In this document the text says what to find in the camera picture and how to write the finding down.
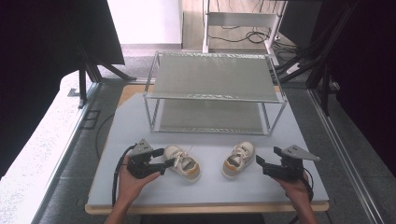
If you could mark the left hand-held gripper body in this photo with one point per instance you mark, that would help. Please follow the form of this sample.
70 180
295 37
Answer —
140 165

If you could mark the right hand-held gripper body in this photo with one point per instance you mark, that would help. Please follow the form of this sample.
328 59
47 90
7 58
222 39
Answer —
291 166

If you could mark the white and orange baby shoe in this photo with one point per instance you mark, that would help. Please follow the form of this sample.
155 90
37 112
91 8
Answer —
238 159
183 163

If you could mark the metal two-tier shoe rack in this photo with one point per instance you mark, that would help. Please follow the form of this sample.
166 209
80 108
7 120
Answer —
214 81

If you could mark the person's left hand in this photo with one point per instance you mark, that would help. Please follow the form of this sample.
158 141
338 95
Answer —
132 186

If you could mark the person's right hand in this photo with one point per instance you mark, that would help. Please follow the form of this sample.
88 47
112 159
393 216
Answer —
294 189

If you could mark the dark curtain panel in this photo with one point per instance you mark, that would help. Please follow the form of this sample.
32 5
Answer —
46 34

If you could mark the aluminium floor rail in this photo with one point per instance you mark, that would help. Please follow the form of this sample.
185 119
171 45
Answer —
345 155

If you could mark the white metal desk frame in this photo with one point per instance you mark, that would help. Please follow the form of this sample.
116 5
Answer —
239 19

